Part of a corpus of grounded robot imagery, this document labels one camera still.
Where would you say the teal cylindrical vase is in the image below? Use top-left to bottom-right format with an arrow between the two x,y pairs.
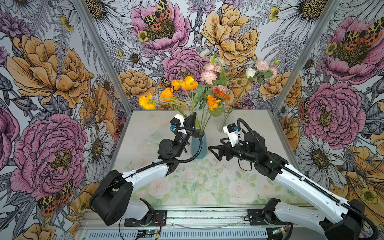
191,128 -> 208,160

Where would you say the clear glass vase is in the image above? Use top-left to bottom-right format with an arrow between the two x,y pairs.
218,110 -> 235,134

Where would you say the light pink peony stem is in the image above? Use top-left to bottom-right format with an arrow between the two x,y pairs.
210,85 -> 231,117

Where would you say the orange yellow ranunculus stem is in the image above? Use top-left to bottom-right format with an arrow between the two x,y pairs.
138,76 -> 198,115

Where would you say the pink white rose stem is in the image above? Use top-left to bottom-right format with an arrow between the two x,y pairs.
194,81 -> 213,129

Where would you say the pink rosebud stem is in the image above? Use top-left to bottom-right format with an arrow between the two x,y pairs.
226,66 -> 253,110

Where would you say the pink carnation flower stem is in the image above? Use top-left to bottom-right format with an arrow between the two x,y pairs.
247,59 -> 281,88

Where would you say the small orange blossom stem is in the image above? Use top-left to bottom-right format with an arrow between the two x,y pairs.
199,95 -> 223,135

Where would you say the orange daisy flower stem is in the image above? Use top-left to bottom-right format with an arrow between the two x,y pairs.
202,85 -> 231,131

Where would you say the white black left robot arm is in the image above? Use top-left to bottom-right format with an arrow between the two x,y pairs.
89,113 -> 203,226

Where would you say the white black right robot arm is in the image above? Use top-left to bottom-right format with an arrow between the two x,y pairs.
208,131 -> 379,240

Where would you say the green circuit board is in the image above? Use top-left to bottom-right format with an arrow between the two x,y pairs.
135,229 -> 161,240

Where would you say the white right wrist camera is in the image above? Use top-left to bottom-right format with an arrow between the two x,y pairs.
223,123 -> 241,147

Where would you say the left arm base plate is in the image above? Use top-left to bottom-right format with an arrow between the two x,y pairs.
124,210 -> 168,227

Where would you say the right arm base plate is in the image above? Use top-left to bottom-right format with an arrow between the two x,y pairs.
244,209 -> 289,226

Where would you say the aluminium front rail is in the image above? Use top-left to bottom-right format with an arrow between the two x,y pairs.
80,202 -> 326,233

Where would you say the left aluminium corner post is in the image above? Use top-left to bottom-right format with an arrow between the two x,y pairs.
74,1 -> 133,116

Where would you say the aluminium corner post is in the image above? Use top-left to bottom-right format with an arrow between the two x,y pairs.
271,0 -> 341,114
74,1 -> 133,116

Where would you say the right aluminium corner post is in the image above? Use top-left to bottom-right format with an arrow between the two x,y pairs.
271,0 -> 341,114

